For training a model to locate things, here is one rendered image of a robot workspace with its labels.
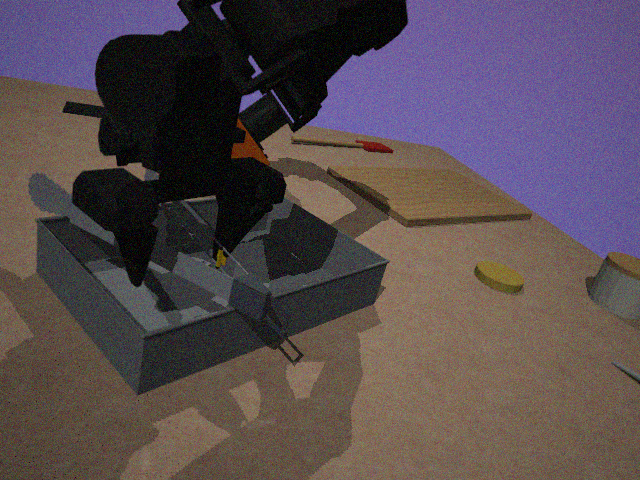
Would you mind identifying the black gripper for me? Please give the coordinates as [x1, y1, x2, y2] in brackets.
[72, 114, 287, 287]

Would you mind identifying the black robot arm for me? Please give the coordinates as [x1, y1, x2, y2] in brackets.
[95, 0, 409, 170]

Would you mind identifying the olive-yellow flat disc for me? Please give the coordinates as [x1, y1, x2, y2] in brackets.
[474, 261, 525, 293]

